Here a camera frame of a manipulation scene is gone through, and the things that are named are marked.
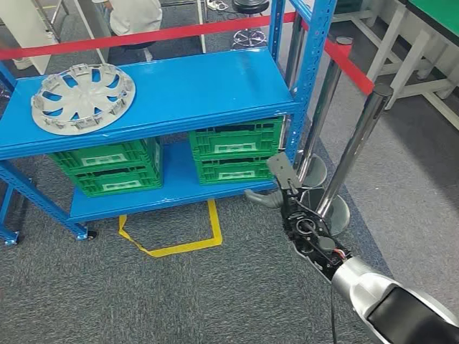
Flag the white workbench with green top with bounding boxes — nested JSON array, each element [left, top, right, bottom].
[[331, 0, 459, 131]]

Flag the red barrier belt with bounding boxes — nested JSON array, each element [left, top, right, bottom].
[[0, 11, 297, 62], [300, 19, 376, 96]]

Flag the green plastic crate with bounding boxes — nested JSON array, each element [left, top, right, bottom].
[[188, 117, 285, 163], [71, 163, 165, 198], [49, 138, 164, 176], [193, 154, 280, 186]]

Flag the blue metal shelf rack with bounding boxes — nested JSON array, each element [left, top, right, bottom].
[[0, 0, 337, 247], [0, 182, 20, 247]]

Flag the black round stool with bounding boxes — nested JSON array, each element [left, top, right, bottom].
[[119, 40, 156, 62], [231, 0, 270, 52]]

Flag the person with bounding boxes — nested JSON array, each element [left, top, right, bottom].
[[91, 0, 164, 38]]

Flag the silver plastic hubcap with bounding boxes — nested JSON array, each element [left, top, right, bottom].
[[30, 62, 137, 137]]

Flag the white desk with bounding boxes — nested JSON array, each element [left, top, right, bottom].
[[0, 0, 51, 76], [73, 0, 208, 65]]

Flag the chrome stanchion post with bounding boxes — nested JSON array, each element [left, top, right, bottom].
[[300, 84, 394, 237], [278, 13, 307, 158], [294, 37, 354, 190]]

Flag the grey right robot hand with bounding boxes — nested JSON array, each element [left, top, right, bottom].
[[244, 188, 286, 210]]

